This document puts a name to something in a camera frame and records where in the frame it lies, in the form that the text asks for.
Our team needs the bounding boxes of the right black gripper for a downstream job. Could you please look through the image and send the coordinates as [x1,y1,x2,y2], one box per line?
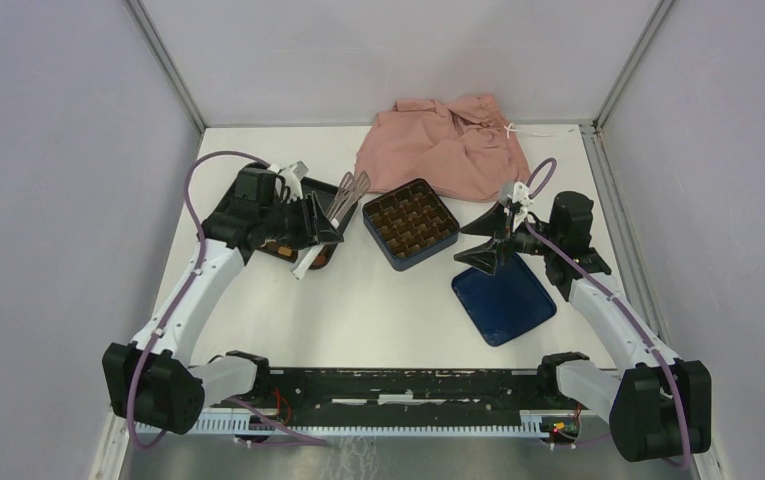
[454,200,561,276]

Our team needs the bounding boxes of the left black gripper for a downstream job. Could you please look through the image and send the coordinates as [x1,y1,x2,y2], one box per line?
[259,191,343,251]

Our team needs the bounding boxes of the silver metal tongs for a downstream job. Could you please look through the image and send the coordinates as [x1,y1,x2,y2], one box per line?
[291,171,371,280]

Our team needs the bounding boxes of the blue chocolate box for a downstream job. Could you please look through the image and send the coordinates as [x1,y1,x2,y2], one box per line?
[362,178,460,272]

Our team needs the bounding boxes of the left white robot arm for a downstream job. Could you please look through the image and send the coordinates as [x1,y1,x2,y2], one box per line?
[102,162,343,434]

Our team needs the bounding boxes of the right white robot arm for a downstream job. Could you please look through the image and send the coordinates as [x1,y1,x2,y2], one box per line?
[454,191,712,465]

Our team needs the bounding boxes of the black chocolate tray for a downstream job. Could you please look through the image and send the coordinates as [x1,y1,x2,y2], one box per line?
[198,164,355,271]

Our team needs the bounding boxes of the blue box lid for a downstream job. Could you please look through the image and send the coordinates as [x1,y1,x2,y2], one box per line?
[451,256,557,347]

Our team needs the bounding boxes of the pink cloth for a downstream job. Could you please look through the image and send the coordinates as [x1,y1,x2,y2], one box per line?
[354,93,531,203]

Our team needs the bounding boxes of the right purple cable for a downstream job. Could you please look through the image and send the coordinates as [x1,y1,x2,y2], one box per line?
[522,157,693,472]

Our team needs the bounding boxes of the purple cable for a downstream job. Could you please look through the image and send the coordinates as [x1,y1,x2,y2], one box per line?
[522,157,693,472]
[124,150,330,452]

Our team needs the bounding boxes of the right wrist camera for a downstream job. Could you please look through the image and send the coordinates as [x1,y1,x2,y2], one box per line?
[498,181,534,212]

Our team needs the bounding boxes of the white drawstring cord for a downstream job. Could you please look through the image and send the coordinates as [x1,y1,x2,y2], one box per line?
[503,123,577,140]

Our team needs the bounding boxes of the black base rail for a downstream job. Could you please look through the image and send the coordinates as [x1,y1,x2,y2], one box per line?
[240,368,577,427]

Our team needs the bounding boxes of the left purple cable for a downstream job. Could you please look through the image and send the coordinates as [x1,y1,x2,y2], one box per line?
[124,150,330,452]

